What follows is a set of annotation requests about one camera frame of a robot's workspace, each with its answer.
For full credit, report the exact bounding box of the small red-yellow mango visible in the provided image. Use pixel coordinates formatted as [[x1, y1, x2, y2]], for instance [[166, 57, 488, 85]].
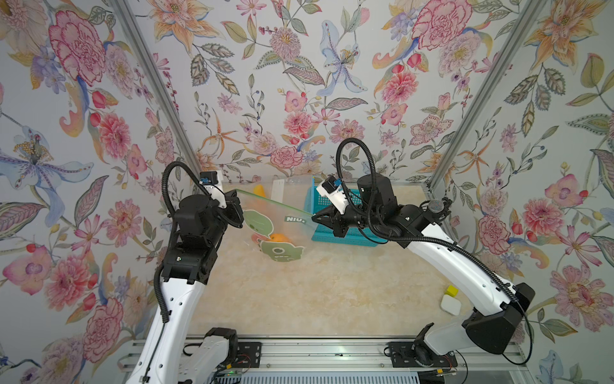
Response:
[[251, 233, 270, 246]]

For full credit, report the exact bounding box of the small yellow mango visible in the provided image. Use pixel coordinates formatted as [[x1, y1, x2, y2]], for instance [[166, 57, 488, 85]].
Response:
[[253, 185, 266, 198]]

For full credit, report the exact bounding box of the clear zip-top bag blue zipper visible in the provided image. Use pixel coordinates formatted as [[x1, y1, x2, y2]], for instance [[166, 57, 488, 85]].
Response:
[[237, 175, 313, 212]]

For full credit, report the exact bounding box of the orange mango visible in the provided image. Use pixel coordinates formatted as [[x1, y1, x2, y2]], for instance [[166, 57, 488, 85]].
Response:
[[270, 234, 291, 243]]

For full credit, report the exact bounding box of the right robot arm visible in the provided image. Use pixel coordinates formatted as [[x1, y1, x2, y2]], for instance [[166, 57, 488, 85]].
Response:
[[312, 174, 535, 366]]

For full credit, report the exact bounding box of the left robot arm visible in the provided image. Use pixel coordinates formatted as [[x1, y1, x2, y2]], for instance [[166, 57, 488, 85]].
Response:
[[128, 187, 244, 383]]

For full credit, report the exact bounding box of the teal plastic basket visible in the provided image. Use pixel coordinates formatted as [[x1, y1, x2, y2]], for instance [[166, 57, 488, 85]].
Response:
[[305, 178, 387, 247]]

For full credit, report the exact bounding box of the small yellow cube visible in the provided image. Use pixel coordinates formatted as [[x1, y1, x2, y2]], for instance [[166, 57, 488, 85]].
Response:
[[445, 285, 459, 298]]

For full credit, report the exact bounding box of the white rounded box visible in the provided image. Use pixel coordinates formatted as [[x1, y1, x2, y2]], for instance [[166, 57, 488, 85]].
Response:
[[440, 294, 462, 316]]

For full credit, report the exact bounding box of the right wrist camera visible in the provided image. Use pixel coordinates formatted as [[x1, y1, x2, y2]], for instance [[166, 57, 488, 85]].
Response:
[[316, 175, 350, 214]]

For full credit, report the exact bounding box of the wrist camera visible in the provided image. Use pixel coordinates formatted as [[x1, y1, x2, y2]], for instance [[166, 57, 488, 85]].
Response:
[[316, 175, 350, 214], [199, 171, 227, 209]]

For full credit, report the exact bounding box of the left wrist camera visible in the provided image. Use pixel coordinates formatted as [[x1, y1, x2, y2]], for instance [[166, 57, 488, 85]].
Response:
[[199, 171, 227, 209]]

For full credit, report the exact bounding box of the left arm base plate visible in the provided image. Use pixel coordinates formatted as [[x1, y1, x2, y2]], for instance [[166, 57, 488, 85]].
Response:
[[217, 342, 262, 369]]

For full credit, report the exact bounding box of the aluminium rail front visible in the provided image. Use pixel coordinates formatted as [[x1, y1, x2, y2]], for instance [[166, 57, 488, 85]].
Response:
[[117, 338, 529, 374]]

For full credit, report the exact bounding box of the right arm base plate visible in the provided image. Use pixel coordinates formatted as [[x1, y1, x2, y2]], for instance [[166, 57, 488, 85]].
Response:
[[384, 342, 458, 370]]

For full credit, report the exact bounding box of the left aluminium corner post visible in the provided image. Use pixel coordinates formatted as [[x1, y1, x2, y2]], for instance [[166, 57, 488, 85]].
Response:
[[110, 0, 201, 175]]

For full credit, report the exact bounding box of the aluminium corner post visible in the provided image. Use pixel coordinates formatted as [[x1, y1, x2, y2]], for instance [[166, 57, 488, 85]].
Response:
[[110, 0, 201, 175], [426, 1, 541, 194]]

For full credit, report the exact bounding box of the right aluminium corner post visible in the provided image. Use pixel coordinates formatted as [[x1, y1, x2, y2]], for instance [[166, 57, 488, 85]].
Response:
[[426, 1, 541, 194]]

